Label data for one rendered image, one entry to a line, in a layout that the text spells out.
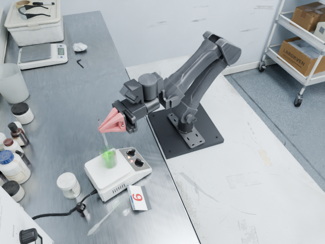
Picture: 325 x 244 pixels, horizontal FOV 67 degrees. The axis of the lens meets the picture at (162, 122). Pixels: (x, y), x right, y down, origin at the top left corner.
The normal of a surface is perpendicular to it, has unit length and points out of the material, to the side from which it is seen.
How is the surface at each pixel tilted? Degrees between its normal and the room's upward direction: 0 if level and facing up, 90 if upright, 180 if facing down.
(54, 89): 0
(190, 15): 90
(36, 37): 93
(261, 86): 0
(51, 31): 93
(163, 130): 2
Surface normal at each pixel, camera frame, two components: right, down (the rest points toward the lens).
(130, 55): 0.33, 0.69
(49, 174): 0.00, -0.68
